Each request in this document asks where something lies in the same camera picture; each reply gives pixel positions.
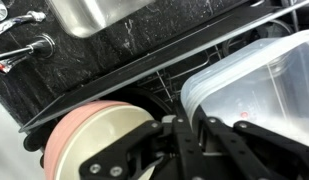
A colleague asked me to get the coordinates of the black dish rack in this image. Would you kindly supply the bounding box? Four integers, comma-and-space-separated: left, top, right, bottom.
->
18, 0, 309, 161

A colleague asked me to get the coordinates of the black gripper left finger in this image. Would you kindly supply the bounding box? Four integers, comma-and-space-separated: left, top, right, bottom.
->
78, 116, 208, 180

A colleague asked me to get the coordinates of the small chrome side faucet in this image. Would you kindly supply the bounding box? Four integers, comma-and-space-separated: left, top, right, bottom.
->
0, 9, 57, 75

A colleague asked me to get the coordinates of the clear rectangular plastic container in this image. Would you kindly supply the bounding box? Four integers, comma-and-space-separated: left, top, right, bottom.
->
180, 29, 309, 150

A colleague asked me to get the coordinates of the pink bowl with cream inside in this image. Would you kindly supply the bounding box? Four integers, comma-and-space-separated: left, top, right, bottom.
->
43, 100, 159, 180

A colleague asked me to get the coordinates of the stainless steel sink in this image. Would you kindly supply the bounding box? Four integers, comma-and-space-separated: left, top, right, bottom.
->
45, 0, 156, 39

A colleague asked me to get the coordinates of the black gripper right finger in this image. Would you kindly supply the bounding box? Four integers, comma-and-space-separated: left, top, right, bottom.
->
200, 116, 309, 180

